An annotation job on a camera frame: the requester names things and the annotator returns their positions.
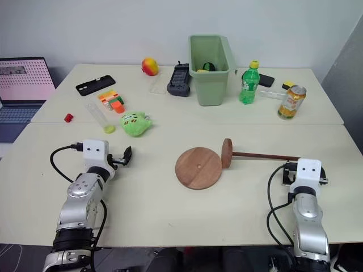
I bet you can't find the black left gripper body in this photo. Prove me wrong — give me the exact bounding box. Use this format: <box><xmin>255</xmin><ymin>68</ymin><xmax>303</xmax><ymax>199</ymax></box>
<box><xmin>108</xmin><ymin>154</ymin><xmax>126</xmax><ymax>168</ymax></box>

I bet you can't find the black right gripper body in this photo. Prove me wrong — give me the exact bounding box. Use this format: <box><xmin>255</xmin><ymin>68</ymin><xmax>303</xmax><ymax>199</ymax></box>
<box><xmin>281</xmin><ymin>169</ymin><xmax>297</xmax><ymax>187</ymax></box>

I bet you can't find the wooden stick with knob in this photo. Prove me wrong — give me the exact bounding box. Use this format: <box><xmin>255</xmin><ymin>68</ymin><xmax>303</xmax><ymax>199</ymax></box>
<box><xmin>221</xmin><ymin>138</ymin><xmax>302</xmax><ymax>170</ymax></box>

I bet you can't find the round wooden disc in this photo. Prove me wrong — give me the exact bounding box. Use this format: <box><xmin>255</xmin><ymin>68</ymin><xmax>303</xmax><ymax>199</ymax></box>
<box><xmin>175</xmin><ymin>146</ymin><xmax>224</xmax><ymax>190</ymax></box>

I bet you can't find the green plush toy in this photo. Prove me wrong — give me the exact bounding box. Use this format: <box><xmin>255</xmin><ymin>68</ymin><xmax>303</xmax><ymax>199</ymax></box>
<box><xmin>119</xmin><ymin>110</ymin><xmax>156</xmax><ymax>138</ymax></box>

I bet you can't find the clear tube yellow-green cap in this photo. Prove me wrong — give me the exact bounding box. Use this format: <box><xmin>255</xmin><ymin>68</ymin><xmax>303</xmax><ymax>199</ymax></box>
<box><xmin>85</xmin><ymin>102</ymin><xmax>116</xmax><ymax>134</ymax></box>

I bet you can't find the orange toy block set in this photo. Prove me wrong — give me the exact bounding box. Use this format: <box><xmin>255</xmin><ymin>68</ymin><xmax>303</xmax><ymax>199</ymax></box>
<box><xmin>98</xmin><ymin>88</ymin><xmax>126</xmax><ymax>115</ymax></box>

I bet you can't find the orange drink can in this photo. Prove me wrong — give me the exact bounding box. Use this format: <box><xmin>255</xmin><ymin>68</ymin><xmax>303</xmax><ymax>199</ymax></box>
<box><xmin>277</xmin><ymin>84</ymin><xmax>307</xmax><ymax>121</ymax></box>

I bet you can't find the black phone case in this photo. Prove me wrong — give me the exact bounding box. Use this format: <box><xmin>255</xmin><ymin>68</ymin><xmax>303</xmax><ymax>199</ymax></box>
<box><xmin>75</xmin><ymin>74</ymin><xmax>117</xmax><ymax>98</ymax></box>

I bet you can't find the black wallet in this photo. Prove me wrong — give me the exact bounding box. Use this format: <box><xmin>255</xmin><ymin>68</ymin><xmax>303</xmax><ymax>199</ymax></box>
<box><xmin>258</xmin><ymin>74</ymin><xmax>276</xmax><ymax>88</ymax></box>

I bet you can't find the red yellow toy mango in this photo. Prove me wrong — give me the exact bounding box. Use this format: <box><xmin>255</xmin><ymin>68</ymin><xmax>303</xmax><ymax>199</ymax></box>
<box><xmin>141</xmin><ymin>57</ymin><xmax>159</xmax><ymax>77</ymax></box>

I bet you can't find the grey partition panel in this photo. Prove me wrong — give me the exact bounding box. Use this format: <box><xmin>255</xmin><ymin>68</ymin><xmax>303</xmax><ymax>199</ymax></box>
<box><xmin>321</xmin><ymin>27</ymin><xmax>363</xmax><ymax>159</ymax></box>

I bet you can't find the green soda bottle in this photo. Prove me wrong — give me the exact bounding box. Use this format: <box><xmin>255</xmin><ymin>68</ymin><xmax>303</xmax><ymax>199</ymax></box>
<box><xmin>238</xmin><ymin>59</ymin><xmax>261</xmax><ymax>105</ymax></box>

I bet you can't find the green plastic bin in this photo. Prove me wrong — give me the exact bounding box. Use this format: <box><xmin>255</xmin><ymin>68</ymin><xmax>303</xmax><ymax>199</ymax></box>
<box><xmin>188</xmin><ymin>34</ymin><xmax>238</xmax><ymax>107</ymax></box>

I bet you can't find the open laptop pink screen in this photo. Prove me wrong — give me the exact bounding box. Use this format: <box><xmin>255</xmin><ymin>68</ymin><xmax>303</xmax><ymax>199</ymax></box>
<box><xmin>0</xmin><ymin>56</ymin><xmax>56</xmax><ymax>144</ymax></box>

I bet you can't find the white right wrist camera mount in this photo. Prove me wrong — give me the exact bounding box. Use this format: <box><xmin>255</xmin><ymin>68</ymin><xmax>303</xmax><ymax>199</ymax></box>
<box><xmin>290</xmin><ymin>158</ymin><xmax>327</xmax><ymax>197</ymax></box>

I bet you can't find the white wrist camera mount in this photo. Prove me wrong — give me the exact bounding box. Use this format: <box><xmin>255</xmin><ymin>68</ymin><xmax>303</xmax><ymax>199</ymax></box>
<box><xmin>82</xmin><ymin>139</ymin><xmax>110</xmax><ymax>171</ymax></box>
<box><xmin>290</xmin><ymin>158</ymin><xmax>327</xmax><ymax>197</ymax></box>

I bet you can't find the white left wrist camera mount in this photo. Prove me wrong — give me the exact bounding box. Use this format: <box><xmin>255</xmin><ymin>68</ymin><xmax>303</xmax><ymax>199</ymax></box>
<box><xmin>82</xmin><ymin>139</ymin><xmax>110</xmax><ymax>171</ymax></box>

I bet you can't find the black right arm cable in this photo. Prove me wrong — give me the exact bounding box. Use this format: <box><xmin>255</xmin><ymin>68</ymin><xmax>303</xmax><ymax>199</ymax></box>
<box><xmin>266</xmin><ymin>164</ymin><xmax>299</xmax><ymax>246</ymax></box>

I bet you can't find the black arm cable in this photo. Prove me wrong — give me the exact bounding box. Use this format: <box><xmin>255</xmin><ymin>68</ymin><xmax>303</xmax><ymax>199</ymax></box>
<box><xmin>266</xmin><ymin>164</ymin><xmax>299</xmax><ymax>246</ymax></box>
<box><xmin>50</xmin><ymin>143</ymin><xmax>85</xmax><ymax>184</ymax></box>

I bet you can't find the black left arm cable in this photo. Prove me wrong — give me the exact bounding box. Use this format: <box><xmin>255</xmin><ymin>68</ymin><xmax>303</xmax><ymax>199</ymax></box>
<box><xmin>50</xmin><ymin>143</ymin><xmax>85</xmax><ymax>184</ymax></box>

